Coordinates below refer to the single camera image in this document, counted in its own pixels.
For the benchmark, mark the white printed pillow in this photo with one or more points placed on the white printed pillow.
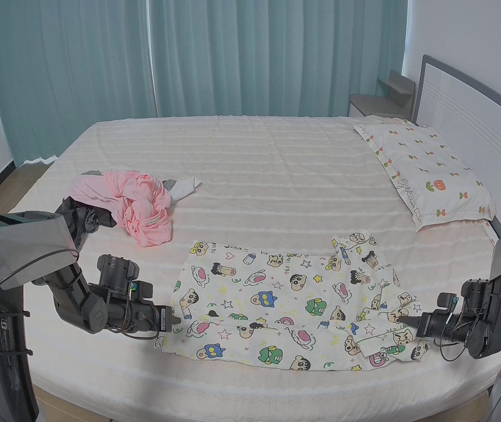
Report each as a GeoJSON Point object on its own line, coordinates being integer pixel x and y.
{"type": "Point", "coordinates": [430, 169]}

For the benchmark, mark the white and grey garment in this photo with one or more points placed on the white and grey garment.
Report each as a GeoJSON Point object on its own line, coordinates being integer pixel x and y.
{"type": "Point", "coordinates": [184, 189]}

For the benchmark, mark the black garment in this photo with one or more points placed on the black garment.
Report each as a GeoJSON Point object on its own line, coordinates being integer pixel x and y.
{"type": "Point", "coordinates": [96, 218]}

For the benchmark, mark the blue-green curtain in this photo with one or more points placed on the blue-green curtain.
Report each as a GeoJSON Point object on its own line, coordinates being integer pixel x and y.
{"type": "Point", "coordinates": [74, 59]}
{"type": "Point", "coordinates": [277, 38]}

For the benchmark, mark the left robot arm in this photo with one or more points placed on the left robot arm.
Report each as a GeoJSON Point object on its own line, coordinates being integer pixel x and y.
{"type": "Point", "coordinates": [30, 253]}

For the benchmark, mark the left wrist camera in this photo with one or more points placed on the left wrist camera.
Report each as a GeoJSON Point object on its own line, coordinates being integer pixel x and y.
{"type": "Point", "coordinates": [141, 290]}

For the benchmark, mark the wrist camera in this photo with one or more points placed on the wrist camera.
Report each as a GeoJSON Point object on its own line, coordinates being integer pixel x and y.
{"type": "Point", "coordinates": [141, 290]}
{"type": "Point", "coordinates": [447, 302]}

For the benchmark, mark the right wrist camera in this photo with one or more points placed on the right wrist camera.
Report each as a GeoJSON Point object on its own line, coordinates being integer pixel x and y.
{"type": "Point", "coordinates": [447, 302]}

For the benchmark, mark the grey bedside table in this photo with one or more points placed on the grey bedside table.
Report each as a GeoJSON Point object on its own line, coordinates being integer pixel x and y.
{"type": "Point", "coordinates": [378, 101]}

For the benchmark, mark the bed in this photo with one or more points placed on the bed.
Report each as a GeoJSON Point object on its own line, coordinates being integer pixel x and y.
{"type": "Point", "coordinates": [285, 169]}

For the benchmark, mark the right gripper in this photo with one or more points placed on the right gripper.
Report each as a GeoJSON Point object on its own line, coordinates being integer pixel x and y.
{"type": "Point", "coordinates": [435, 325]}

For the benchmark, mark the white printed pyjama top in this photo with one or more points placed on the white printed pyjama top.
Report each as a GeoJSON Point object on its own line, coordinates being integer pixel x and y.
{"type": "Point", "coordinates": [285, 306]}

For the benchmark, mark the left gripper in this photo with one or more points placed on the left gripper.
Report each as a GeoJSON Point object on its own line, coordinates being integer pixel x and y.
{"type": "Point", "coordinates": [149, 317]}

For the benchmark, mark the pink garment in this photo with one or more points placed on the pink garment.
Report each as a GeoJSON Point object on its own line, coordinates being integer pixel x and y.
{"type": "Point", "coordinates": [145, 213]}

